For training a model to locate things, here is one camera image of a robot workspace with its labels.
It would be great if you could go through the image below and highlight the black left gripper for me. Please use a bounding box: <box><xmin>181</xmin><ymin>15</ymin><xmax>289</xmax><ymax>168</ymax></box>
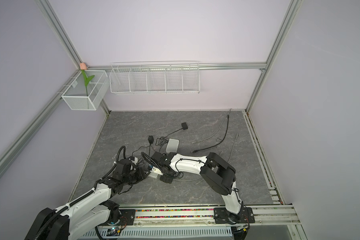
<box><xmin>122</xmin><ymin>167</ymin><xmax>151</xmax><ymax>186</ymax></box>

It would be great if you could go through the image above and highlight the white network switch box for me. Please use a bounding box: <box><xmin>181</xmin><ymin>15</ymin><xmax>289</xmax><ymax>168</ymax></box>
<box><xmin>166</xmin><ymin>139</ymin><xmax>180</xmax><ymax>154</ymax></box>

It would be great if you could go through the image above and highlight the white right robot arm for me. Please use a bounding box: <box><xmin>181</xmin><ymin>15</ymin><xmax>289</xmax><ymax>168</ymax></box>
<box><xmin>141</xmin><ymin>152</ymin><xmax>244</xmax><ymax>225</ymax></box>

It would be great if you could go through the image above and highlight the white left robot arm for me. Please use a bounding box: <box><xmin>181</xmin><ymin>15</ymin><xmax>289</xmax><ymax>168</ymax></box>
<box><xmin>25</xmin><ymin>146</ymin><xmax>147</xmax><ymax>240</ymax></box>

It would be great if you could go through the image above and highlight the black power adapter small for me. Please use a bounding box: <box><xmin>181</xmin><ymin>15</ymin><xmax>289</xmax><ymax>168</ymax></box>
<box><xmin>155</xmin><ymin>122</ymin><xmax>189</xmax><ymax>147</ymax></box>

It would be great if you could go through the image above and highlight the white mesh basket small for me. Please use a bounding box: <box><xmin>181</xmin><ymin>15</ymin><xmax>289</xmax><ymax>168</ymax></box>
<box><xmin>62</xmin><ymin>70</ymin><xmax>110</xmax><ymax>111</ymax></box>

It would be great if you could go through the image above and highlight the artificial pink tulip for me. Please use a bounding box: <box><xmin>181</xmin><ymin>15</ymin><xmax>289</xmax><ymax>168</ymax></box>
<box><xmin>80</xmin><ymin>63</ymin><xmax>95</xmax><ymax>97</ymax></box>

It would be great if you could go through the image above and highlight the black ethernet cable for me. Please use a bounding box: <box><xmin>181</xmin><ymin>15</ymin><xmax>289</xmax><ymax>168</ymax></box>
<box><xmin>191</xmin><ymin>115</ymin><xmax>231</xmax><ymax>154</ymax></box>

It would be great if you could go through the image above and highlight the front aluminium rail base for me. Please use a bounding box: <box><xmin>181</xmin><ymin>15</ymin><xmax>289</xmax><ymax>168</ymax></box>
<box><xmin>47</xmin><ymin>203</ymin><xmax>302</xmax><ymax>240</ymax></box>

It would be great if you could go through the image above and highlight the grey ethernet cable curved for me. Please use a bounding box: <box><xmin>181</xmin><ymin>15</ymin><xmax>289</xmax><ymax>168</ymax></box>
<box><xmin>191</xmin><ymin>108</ymin><xmax>232</xmax><ymax>145</ymax></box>

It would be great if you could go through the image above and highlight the white wire basket long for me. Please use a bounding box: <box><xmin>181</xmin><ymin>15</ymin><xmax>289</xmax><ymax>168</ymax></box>
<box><xmin>110</xmin><ymin>61</ymin><xmax>201</xmax><ymax>94</ymax></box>

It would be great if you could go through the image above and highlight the aluminium frame rail right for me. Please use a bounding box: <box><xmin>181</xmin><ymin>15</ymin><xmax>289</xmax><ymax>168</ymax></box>
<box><xmin>243</xmin><ymin>111</ymin><xmax>285</xmax><ymax>205</ymax></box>

